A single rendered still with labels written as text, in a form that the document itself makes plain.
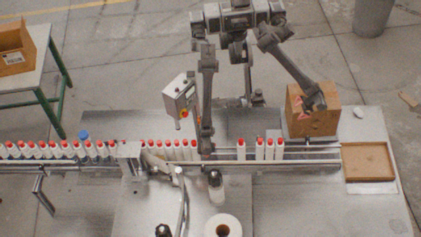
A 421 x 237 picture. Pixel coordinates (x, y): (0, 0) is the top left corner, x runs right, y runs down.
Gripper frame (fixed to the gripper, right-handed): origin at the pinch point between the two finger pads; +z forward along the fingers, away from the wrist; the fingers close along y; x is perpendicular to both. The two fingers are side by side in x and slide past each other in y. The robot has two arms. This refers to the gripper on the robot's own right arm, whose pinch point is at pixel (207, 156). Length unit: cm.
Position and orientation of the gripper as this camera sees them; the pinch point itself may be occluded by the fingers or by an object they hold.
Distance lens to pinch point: 257.3
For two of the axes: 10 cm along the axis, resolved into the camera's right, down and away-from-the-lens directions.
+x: 0.3, -7.6, 6.5
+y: 10.0, -0.2, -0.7
